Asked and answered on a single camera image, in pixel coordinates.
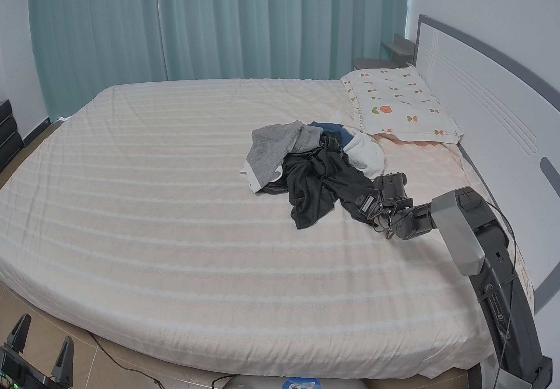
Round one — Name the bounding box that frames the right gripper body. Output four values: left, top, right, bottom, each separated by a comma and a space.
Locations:
355, 192, 396, 228

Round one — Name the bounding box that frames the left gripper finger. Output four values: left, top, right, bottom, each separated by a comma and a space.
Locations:
52, 336, 75, 379
4, 314, 32, 355

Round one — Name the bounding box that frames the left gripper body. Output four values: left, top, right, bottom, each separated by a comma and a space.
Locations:
0, 346, 73, 389

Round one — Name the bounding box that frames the black T-shirt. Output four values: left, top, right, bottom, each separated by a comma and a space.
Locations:
282, 146, 381, 230

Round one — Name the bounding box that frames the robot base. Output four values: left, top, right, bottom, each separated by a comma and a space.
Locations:
223, 374, 368, 389

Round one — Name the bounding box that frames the bed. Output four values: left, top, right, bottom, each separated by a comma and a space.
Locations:
0, 13, 560, 381

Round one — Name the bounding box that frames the black garment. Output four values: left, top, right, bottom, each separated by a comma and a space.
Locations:
260, 133, 353, 196

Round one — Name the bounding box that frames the dark blue garment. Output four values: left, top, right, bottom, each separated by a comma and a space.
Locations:
308, 121, 355, 146

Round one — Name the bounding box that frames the white printed pillow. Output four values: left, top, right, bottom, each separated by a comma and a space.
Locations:
340, 65, 464, 144

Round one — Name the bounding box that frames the grey bedside table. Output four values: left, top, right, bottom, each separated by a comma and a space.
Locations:
353, 33, 415, 70

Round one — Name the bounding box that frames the black chest of drawers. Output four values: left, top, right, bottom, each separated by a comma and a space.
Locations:
0, 99, 25, 173

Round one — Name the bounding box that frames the blue-green curtain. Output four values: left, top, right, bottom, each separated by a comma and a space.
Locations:
28, 0, 169, 118
155, 0, 412, 81

